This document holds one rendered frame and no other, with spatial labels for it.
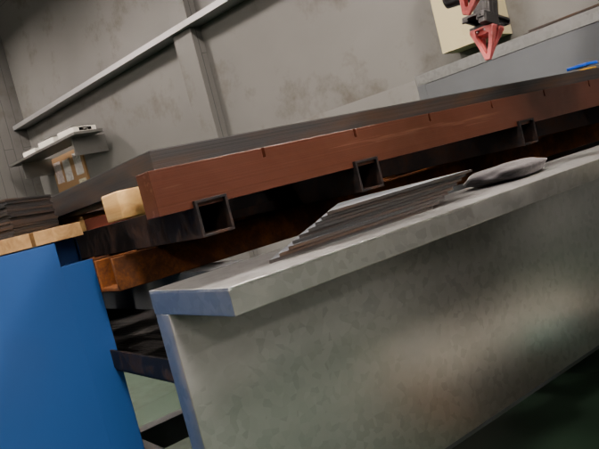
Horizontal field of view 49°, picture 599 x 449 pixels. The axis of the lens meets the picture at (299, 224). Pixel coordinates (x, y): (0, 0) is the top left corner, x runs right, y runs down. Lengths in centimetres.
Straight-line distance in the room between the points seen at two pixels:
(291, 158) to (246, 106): 552
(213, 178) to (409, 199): 27
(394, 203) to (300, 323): 21
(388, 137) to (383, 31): 429
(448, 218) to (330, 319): 22
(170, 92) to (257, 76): 138
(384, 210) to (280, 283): 25
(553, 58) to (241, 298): 177
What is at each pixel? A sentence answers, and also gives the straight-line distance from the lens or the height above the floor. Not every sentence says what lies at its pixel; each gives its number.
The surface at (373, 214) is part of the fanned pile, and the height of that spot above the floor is 70.
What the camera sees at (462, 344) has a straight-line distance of 113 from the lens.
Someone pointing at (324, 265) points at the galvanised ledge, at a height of 67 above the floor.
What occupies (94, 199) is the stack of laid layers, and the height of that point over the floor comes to 82.
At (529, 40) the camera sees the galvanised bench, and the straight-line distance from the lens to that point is 235.
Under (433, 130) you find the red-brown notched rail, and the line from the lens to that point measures 119.
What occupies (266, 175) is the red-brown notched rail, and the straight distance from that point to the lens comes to 94.
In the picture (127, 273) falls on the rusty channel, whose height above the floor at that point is 70.
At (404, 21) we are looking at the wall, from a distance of 527.
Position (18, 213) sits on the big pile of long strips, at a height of 83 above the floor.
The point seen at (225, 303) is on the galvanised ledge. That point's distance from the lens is 68.
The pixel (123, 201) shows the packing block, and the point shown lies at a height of 80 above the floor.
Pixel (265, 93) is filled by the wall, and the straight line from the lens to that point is 629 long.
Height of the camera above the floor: 76
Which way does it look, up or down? 4 degrees down
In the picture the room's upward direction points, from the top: 14 degrees counter-clockwise
